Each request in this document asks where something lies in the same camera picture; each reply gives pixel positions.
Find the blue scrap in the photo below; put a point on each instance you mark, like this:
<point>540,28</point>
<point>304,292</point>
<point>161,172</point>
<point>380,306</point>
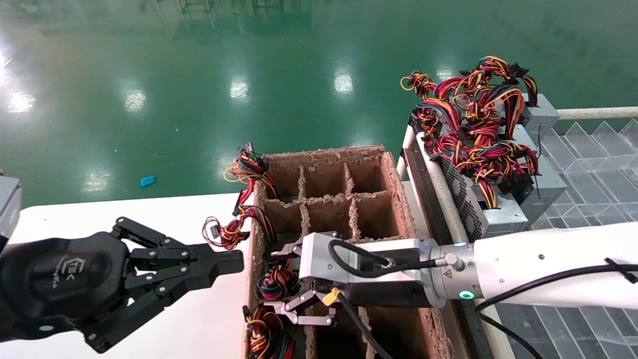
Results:
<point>148,181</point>

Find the long white tube rail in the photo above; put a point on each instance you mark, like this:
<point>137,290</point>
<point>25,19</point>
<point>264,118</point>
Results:
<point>443,194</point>

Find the short white tube rail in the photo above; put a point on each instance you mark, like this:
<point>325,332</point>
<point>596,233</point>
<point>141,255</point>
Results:
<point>402,164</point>

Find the grey left wrist camera housing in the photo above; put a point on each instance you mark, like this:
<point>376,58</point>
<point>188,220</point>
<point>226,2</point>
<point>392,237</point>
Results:
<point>10,204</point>

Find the horizontal white tube rail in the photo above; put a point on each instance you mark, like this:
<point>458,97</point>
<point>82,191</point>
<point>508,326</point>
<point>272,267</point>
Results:
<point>598,113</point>

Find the black frame beam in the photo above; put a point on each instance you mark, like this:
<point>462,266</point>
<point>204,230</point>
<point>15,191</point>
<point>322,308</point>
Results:
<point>426,199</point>

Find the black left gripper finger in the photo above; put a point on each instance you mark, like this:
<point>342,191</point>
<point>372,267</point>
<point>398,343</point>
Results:
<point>219,262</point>

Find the clear acrylic panel surface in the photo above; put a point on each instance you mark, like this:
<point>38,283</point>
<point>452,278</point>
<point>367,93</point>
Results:
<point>598,174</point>

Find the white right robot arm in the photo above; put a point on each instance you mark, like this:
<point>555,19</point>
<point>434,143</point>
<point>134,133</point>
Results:
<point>548,264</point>

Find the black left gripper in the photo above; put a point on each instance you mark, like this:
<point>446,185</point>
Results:
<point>60,284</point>

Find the brown divided cardboard box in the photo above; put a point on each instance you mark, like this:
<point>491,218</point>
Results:
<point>329,179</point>

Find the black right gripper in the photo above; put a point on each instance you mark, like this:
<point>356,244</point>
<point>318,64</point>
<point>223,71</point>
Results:
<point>389,295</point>

